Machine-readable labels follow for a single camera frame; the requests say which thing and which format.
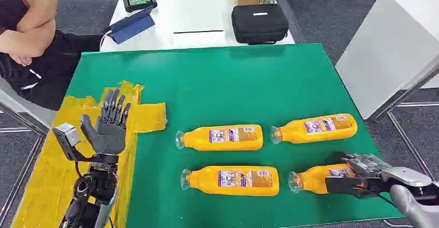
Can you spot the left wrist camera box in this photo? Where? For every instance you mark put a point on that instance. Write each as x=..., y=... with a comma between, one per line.
x=67, y=135

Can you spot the person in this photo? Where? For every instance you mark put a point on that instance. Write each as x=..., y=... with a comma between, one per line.
x=58, y=65

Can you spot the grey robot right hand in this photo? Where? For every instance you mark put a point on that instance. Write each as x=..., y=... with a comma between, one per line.
x=367, y=164

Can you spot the white table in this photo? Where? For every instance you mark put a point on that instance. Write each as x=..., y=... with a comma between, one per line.
x=192, y=13

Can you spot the green mat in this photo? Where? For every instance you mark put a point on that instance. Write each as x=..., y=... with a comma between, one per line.
x=223, y=89

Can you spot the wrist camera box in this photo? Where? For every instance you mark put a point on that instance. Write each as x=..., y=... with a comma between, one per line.
x=67, y=135
x=350, y=187

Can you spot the black strip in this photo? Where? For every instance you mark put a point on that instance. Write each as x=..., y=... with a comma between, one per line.
x=198, y=31

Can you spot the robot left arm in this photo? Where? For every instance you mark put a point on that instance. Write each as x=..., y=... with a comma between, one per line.
x=97, y=188

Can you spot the grey metal bench frame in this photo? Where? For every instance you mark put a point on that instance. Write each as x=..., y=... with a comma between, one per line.
x=20, y=108

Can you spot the blue tablet case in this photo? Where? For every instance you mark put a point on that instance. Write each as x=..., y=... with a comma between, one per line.
x=132, y=27

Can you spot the orange drink bottle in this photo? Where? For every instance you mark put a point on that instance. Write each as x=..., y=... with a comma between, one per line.
x=205, y=181
x=295, y=133
x=313, y=180
x=202, y=142

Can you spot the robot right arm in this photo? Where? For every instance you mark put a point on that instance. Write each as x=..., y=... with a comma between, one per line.
x=411, y=199

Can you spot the yellow sheet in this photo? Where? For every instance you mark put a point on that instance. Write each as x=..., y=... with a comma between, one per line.
x=44, y=185

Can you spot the black controller with screen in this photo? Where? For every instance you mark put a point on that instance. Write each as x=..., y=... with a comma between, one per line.
x=139, y=0

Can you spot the white cabinet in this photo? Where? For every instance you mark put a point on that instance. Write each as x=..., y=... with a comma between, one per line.
x=391, y=48

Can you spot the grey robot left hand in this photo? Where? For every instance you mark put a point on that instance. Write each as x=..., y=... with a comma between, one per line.
x=109, y=135

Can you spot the black zip case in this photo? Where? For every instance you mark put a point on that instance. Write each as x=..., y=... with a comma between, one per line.
x=259, y=25

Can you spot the steel floor rail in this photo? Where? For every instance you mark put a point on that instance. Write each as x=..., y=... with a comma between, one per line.
x=408, y=144

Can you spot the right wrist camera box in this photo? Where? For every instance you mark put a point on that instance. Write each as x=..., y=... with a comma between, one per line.
x=350, y=187

